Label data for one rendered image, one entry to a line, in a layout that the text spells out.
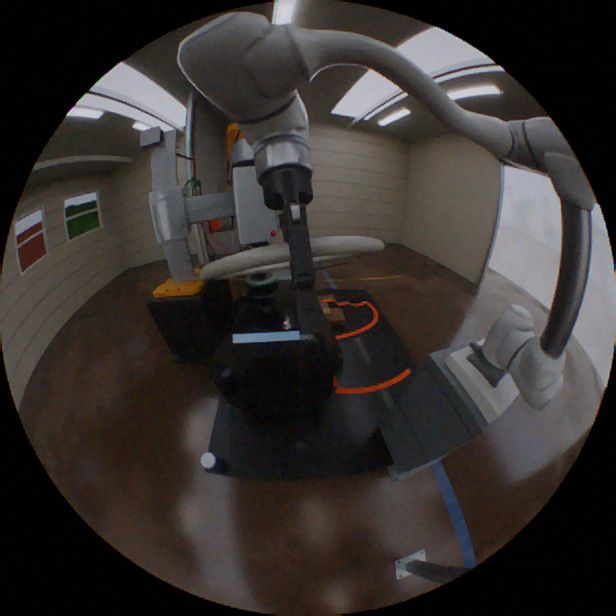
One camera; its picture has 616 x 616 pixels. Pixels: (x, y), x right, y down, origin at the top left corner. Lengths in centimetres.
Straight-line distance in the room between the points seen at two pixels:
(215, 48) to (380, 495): 159
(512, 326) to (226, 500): 163
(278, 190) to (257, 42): 19
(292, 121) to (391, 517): 162
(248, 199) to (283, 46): 87
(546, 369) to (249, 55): 77
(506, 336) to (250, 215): 122
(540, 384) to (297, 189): 73
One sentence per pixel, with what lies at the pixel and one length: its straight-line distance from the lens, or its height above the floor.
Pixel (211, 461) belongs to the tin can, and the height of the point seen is 14.
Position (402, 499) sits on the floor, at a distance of 145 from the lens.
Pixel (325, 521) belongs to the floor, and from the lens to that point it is 134.
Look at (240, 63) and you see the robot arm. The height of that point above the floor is 147.
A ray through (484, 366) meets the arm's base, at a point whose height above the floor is 88.
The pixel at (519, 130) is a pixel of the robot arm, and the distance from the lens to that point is 55.
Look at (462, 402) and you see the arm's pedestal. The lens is 78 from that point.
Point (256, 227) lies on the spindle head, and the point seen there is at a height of 119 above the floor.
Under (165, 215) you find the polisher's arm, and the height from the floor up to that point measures 135.
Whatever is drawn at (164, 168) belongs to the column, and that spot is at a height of 172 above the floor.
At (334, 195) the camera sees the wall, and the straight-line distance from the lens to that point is 618.
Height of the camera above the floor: 132
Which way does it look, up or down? 33 degrees down
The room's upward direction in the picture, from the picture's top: straight up
